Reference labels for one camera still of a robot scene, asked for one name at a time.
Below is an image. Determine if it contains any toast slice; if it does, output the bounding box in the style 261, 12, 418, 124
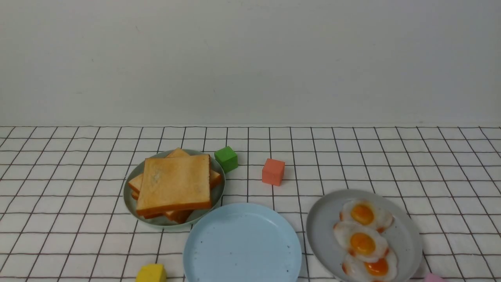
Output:
128, 148, 222, 193
164, 210, 193, 224
136, 155, 212, 216
131, 191, 164, 219

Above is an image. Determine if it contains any fried egg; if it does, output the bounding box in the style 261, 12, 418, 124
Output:
333, 221, 389, 263
339, 199, 394, 233
342, 249, 398, 282

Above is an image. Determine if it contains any green cube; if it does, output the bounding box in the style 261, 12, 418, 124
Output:
214, 146, 238, 174

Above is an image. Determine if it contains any salmon red cube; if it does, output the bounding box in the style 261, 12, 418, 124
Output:
262, 158, 286, 186

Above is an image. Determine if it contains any light blue plate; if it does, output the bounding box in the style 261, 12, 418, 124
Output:
183, 203, 302, 282

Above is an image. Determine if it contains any green plate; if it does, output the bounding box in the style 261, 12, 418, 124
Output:
123, 157, 225, 228

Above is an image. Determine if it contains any yellow block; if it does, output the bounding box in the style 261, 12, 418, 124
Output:
135, 264, 168, 282

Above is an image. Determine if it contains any grey plate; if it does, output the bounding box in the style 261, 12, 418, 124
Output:
306, 190, 423, 282

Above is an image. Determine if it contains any pink block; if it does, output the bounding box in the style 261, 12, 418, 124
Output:
422, 273, 448, 282

